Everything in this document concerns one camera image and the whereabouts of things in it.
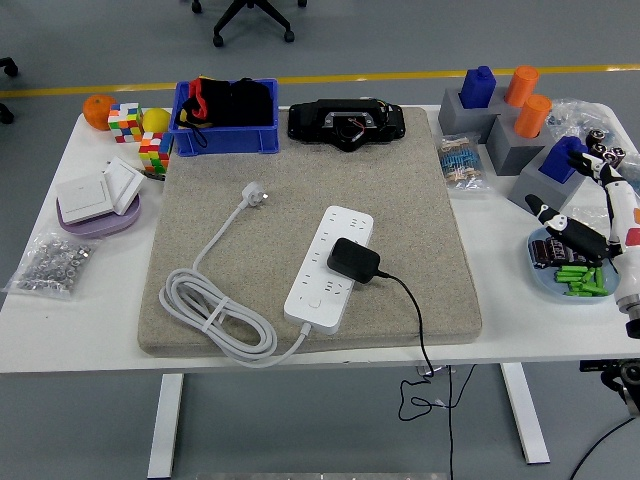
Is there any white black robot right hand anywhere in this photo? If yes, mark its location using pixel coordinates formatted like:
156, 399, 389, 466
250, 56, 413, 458
524, 148, 640, 304

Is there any white power strip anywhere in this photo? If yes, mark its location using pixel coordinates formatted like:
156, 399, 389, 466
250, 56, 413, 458
283, 204, 375, 336

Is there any black plug with cord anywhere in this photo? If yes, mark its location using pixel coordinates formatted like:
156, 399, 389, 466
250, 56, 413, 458
325, 237, 479, 422

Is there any colourful puzzle cube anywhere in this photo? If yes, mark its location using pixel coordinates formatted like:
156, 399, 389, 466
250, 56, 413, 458
138, 131, 175, 175
107, 101, 145, 144

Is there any clear plastic bag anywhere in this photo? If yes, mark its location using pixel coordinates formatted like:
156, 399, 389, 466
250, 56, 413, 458
569, 205, 640, 274

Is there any clear bag of blue parts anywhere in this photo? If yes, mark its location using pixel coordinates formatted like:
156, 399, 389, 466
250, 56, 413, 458
547, 98, 616, 141
617, 152, 640, 194

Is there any grey block with square hole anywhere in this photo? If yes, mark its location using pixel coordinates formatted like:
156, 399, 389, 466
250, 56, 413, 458
438, 88, 499, 136
507, 148, 589, 225

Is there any blue square peg block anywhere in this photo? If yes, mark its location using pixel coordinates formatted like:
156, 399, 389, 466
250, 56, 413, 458
539, 135, 590, 184
459, 65, 498, 110

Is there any light blue plate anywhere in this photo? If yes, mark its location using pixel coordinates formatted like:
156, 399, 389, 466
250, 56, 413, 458
527, 226, 622, 305

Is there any orange cylinder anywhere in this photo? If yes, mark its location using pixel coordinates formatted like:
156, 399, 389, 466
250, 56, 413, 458
503, 65, 541, 108
513, 94, 553, 139

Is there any grey block with round hole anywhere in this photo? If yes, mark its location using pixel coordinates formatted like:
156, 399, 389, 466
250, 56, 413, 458
485, 113, 551, 176
492, 87, 519, 115

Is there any clear bag of resistors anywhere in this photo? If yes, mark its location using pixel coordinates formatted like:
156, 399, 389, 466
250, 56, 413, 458
436, 132, 491, 192

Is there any white table leg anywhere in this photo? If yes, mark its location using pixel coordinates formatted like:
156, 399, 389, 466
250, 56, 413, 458
499, 363, 551, 465
147, 373, 185, 479

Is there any grey-brown mat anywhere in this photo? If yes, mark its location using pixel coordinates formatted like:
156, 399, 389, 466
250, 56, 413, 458
137, 106, 484, 358

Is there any black device housing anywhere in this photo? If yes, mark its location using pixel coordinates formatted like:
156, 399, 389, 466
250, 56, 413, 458
287, 98, 407, 154

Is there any black red fabric bundle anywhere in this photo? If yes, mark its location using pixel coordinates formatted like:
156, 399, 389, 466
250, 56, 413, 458
174, 75, 275, 149

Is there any blue plastic bin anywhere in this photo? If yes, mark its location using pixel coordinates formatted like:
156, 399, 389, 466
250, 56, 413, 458
168, 78, 280, 156

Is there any yellow lemon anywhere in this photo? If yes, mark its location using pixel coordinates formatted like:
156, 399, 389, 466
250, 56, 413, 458
141, 107, 172, 134

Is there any purple round tray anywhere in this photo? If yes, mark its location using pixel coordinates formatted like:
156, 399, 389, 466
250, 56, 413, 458
55, 193, 143, 238

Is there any orange fruit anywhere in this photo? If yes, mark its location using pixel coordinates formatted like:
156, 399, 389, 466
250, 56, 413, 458
82, 94, 118, 131

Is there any clear bag of metal nuts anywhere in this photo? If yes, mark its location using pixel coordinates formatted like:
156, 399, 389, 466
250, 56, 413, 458
2, 230, 101, 301

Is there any black floor cable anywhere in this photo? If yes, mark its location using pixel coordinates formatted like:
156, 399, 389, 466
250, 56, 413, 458
569, 414, 640, 480

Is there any thin black hanging cable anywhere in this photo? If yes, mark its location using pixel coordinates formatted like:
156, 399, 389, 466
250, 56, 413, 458
446, 368, 455, 480

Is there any white power cord with plug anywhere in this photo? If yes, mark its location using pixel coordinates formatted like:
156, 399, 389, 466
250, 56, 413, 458
158, 181, 312, 370

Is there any white double rocker switch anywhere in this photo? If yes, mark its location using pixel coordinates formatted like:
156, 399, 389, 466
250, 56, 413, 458
102, 156, 146, 216

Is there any white single rocker switch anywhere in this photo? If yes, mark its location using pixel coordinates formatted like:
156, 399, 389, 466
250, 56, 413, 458
54, 174, 115, 226

